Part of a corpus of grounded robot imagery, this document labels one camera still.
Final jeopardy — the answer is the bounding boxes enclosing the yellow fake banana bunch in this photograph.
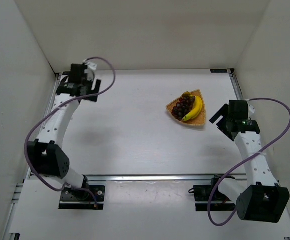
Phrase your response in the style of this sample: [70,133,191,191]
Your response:
[182,92,203,122]

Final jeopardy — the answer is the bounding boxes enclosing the dark red fake grapes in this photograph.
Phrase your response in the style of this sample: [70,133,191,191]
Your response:
[171,97,194,121]

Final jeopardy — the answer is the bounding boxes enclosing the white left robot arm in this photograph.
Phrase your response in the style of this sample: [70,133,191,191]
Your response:
[27,61,101,188]

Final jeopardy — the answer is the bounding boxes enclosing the woven triangular fruit basket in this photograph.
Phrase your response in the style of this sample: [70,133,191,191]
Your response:
[165,89,206,127]

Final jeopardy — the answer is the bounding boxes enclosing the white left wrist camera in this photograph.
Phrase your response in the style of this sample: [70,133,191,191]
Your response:
[83,59,97,73]

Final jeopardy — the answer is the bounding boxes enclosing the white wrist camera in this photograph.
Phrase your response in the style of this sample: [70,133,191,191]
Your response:
[83,59,97,73]
[245,99,255,120]

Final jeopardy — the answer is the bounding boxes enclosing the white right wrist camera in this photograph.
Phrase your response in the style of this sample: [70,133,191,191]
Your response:
[245,99,255,120]

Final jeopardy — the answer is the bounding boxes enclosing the black left corner bracket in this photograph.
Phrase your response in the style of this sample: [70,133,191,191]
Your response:
[62,71,70,76]

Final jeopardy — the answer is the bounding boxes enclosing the black corner bracket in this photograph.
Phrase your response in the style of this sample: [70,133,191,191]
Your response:
[62,71,70,76]
[210,69,227,74]

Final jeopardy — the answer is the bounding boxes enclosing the black right corner bracket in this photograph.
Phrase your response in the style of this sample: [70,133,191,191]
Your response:
[210,69,227,74]

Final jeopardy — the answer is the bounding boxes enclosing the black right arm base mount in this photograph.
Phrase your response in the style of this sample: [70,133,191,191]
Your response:
[188,174,238,212]

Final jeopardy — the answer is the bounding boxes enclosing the front aluminium frame rail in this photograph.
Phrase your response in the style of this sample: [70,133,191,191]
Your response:
[29,174,247,182]

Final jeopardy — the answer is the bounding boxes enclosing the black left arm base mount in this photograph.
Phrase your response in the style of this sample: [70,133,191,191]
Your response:
[58,178,105,211]

